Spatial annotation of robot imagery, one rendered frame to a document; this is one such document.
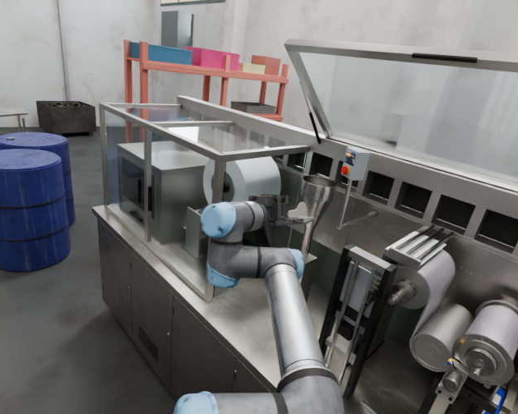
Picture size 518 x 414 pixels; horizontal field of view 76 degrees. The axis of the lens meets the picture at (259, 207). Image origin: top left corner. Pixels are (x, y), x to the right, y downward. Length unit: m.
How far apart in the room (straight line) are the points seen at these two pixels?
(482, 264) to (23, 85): 8.79
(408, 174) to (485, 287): 0.49
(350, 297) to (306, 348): 0.62
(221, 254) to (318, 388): 0.35
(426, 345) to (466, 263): 0.37
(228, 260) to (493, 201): 0.96
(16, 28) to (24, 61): 0.61
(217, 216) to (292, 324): 0.27
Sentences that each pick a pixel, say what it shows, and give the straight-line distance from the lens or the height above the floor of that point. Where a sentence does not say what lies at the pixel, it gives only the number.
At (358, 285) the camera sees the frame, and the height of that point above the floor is 1.32.
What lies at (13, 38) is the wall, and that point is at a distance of 9.03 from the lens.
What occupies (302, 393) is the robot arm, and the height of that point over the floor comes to 1.53.
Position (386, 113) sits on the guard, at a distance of 1.31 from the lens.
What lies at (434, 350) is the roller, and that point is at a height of 1.19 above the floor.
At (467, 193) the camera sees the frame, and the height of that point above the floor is 1.61.
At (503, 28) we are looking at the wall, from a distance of 4.14.
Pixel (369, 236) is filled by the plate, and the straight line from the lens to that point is 1.57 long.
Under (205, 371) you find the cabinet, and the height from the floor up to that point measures 0.56.
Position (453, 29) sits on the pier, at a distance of 4.02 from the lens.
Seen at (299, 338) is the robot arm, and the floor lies 1.52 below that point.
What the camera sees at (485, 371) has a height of 1.24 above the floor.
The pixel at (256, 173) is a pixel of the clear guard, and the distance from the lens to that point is 1.46.
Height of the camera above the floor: 1.93
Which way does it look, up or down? 23 degrees down
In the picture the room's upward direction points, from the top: 8 degrees clockwise
